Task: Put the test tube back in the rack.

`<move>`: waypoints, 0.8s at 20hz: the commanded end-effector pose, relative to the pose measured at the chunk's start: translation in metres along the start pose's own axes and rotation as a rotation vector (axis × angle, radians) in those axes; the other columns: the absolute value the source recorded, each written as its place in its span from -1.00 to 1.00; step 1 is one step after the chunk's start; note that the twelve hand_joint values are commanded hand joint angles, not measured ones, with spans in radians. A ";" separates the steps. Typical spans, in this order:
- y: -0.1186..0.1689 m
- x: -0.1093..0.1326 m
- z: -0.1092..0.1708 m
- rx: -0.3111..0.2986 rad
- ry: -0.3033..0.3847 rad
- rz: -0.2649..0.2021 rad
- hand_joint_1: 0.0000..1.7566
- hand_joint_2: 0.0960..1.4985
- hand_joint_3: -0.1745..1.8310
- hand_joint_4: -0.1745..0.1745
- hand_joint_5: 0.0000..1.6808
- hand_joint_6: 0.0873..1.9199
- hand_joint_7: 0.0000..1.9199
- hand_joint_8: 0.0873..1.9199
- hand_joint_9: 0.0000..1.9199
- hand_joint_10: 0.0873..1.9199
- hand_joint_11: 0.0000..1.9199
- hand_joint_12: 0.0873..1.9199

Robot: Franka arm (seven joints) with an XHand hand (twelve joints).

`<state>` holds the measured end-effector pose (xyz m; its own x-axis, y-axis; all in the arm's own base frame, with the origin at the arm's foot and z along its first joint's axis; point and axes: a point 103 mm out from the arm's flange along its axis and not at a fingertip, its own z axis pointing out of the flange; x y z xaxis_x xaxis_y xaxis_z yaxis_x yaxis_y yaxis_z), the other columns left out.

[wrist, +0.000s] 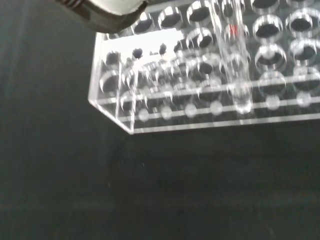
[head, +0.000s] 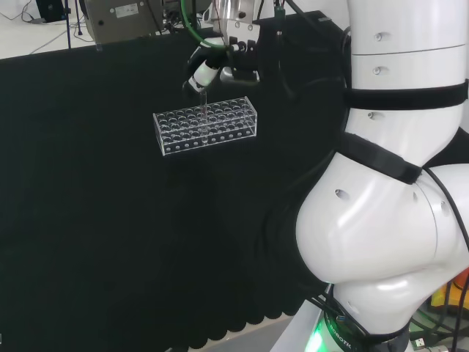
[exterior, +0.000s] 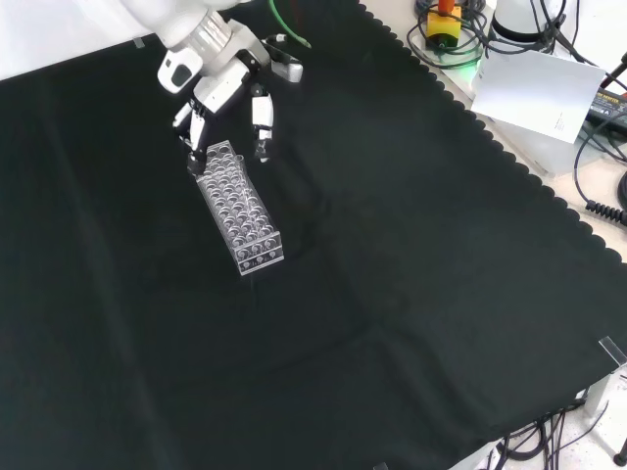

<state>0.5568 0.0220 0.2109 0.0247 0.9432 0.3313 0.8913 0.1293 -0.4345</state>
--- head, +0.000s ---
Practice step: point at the clear plastic test tube rack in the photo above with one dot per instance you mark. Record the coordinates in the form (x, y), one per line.
(229, 138)

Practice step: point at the black bench cloth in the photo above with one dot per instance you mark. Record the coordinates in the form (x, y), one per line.
(91, 183)

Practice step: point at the yellow stop button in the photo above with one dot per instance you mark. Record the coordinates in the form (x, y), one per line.
(459, 291)

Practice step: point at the black robot hand white plates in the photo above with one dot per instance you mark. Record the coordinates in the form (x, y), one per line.
(245, 58)

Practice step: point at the dark tripod leg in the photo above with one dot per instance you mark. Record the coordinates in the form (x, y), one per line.
(68, 33)

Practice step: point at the grey equipment box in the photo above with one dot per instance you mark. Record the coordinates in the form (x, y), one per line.
(124, 25)

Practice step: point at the black monitor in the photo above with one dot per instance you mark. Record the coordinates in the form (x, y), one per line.
(49, 11)

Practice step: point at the clear glass test tube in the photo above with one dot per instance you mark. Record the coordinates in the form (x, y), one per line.
(203, 110)

